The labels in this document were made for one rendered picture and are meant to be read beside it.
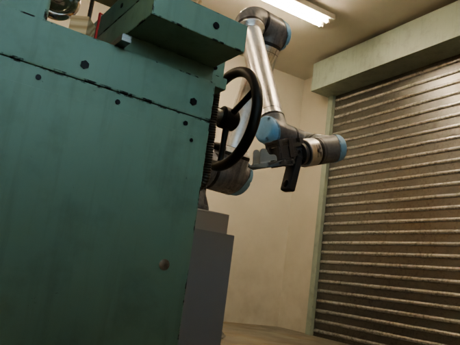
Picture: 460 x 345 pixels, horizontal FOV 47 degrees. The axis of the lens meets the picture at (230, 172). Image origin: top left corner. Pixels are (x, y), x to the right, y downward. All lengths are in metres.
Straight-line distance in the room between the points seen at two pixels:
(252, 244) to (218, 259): 3.48
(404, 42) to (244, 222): 2.26
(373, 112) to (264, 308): 2.21
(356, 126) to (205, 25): 4.12
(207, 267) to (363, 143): 3.30
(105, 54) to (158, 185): 0.27
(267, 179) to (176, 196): 4.47
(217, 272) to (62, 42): 1.11
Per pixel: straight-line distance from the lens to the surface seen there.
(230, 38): 1.08
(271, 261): 5.51
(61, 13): 1.42
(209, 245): 1.87
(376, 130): 4.91
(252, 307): 5.41
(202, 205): 1.93
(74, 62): 1.02
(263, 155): 1.55
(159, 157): 1.05
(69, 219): 0.97
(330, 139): 1.71
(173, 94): 1.09
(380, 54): 4.80
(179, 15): 1.03
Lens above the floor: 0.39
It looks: 12 degrees up
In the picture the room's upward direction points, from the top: 8 degrees clockwise
